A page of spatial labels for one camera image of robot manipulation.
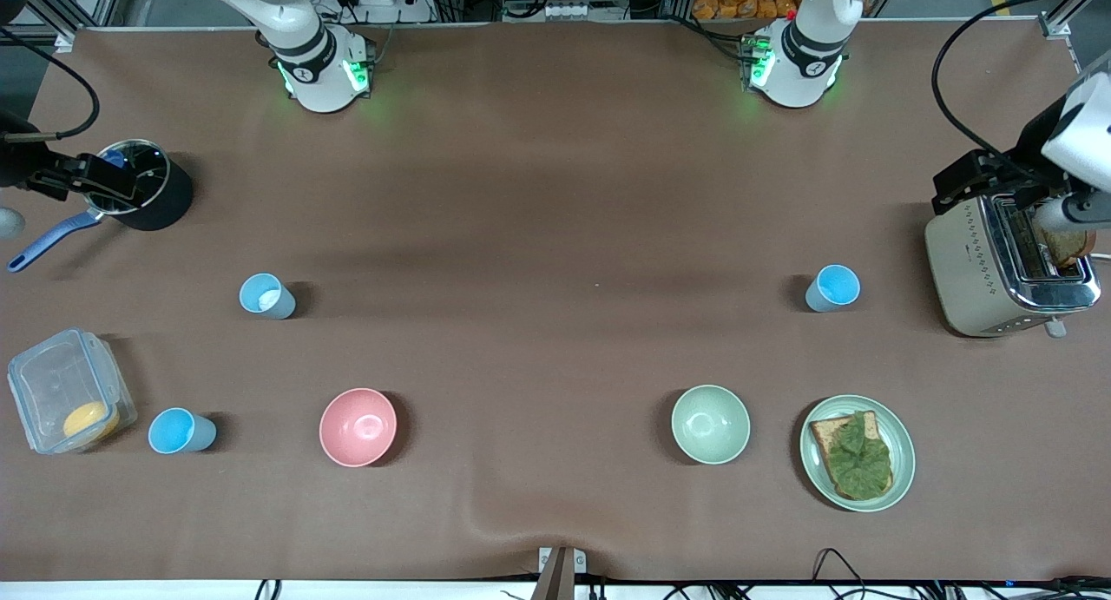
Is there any black saucepan with blue handle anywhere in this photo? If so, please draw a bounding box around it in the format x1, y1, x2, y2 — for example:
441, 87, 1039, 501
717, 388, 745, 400
7, 140, 195, 274

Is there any silver toaster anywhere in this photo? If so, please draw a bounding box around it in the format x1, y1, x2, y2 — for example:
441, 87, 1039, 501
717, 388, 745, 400
924, 194, 1102, 340

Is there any clear plastic food container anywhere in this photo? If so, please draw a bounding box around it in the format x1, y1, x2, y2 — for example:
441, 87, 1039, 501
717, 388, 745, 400
7, 327, 139, 456

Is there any brown table cover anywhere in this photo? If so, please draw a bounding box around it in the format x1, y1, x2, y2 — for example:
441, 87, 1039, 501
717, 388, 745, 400
0, 20, 1111, 584

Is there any black looped floor cable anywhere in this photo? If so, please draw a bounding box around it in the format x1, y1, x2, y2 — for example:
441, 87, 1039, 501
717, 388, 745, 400
812, 548, 871, 600

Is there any blue plastic cup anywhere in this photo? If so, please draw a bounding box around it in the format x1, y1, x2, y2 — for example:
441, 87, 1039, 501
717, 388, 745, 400
148, 407, 218, 455
805, 264, 862, 313
239, 273, 297, 320

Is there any green lettuce leaf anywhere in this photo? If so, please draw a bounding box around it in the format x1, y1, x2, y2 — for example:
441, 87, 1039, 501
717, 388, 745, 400
827, 412, 893, 500

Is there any pale green bowl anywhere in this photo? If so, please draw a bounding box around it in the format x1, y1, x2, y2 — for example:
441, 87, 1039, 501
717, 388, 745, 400
671, 384, 752, 465

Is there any glass lid with blue knob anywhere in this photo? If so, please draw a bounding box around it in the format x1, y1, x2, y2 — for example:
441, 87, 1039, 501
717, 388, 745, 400
84, 140, 171, 215

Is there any brown toast slice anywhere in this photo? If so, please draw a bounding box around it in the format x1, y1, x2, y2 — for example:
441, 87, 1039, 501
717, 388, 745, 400
1038, 227, 1097, 268

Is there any pale green plate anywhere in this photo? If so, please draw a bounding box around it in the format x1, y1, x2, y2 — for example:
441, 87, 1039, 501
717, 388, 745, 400
799, 395, 917, 513

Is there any brown bread slice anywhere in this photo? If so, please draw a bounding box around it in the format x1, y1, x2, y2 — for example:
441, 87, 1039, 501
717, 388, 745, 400
809, 410, 895, 502

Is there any yellow round food piece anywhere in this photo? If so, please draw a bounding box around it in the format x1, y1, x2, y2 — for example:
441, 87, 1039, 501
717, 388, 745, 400
62, 400, 121, 441

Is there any pink bowl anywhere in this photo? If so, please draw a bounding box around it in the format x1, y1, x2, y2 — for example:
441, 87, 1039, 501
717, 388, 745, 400
319, 387, 398, 468

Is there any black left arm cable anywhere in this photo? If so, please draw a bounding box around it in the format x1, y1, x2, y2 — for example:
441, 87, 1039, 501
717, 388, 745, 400
931, 0, 1111, 162

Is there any metal table clamp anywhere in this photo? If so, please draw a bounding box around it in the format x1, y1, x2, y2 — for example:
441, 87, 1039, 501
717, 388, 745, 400
531, 546, 588, 600

